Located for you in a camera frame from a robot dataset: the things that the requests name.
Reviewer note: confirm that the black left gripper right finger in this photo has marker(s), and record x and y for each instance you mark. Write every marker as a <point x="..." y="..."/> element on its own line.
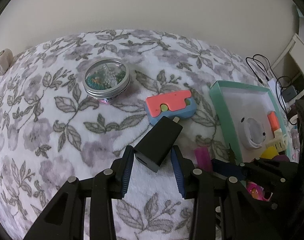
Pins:
<point x="183" y="168"/>

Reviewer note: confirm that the teal-rimmed white box tray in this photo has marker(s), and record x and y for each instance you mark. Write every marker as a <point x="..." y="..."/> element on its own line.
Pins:
<point x="232" y="102"/>

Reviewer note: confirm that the black power adapter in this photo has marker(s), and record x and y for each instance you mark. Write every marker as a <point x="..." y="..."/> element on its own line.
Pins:
<point x="289" y="93"/>

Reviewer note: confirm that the purple mushroom-shaped toy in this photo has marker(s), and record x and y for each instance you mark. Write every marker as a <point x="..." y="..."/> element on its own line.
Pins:
<point x="281" y="158"/>

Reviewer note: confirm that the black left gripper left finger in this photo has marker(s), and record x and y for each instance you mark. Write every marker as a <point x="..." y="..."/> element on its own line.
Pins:
<point x="122" y="168"/>

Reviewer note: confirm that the orange blue toy block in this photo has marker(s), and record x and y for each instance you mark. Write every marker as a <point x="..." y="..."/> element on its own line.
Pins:
<point x="179" y="104"/>

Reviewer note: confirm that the pink plastic toy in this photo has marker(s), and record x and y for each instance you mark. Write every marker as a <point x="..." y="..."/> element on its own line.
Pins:
<point x="203" y="159"/>

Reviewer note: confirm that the round metal tin glass lid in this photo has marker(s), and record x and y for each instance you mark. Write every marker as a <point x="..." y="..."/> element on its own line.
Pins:
<point x="107" y="79"/>

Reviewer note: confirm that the cream plastic clip toy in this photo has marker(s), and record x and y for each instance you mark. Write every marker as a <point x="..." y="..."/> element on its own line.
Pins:
<point x="279" y="141"/>

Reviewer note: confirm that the white wristband with black oval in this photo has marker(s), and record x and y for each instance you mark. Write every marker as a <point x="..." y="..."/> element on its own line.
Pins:
<point x="251" y="133"/>

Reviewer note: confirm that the black rectangular charger box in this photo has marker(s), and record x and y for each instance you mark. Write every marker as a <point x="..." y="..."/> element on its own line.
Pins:
<point x="157" y="143"/>

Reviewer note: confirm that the white power strip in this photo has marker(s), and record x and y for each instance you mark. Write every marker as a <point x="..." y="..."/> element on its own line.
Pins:
<point x="276" y="90"/>

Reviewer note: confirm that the white shelf rack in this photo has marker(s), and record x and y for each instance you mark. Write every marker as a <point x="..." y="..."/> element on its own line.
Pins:
<point x="290" y="64"/>

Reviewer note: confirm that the orange blue toy gun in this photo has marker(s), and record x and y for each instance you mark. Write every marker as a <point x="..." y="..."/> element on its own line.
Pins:
<point x="274" y="121"/>

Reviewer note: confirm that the yellow round toy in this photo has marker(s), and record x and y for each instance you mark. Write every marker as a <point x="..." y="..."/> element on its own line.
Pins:
<point x="269" y="153"/>

